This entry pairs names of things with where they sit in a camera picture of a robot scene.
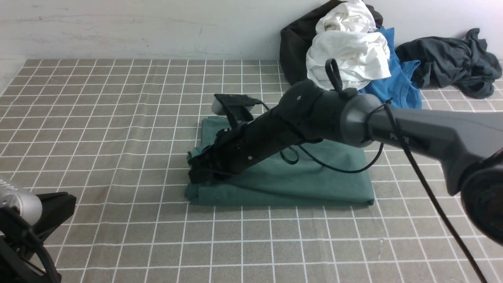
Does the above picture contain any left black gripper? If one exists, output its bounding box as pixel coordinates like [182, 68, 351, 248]
[1, 192, 77, 252]

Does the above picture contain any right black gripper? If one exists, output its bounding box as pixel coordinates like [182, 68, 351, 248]
[188, 80, 346, 184]

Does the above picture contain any green long-sleeve top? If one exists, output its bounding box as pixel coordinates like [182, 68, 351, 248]
[184, 116, 375, 207]

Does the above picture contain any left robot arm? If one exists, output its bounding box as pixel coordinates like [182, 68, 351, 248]
[1, 190, 77, 283]

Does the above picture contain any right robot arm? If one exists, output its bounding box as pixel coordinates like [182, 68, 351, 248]
[188, 79, 503, 245]

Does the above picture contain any black garment under pile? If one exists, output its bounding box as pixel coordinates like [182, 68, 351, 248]
[280, 0, 384, 90]

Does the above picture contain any white crumpled shirt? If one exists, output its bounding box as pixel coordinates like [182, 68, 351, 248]
[306, 0, 391, 90]

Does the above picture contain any grey checkered tablecloth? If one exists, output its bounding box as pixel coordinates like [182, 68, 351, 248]
[0, 59, 479, 283]

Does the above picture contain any blue shirt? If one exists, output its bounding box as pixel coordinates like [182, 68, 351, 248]
[358, 27, 422, 109]

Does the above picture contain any dark grey crumpled garment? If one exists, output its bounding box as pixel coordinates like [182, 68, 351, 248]
[395, 28, 502, 99]

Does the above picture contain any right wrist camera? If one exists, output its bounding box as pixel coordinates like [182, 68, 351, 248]
[211, 94, 263, 129]

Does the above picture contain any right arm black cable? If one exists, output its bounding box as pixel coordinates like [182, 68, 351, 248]
[280, 58, 490, 283]

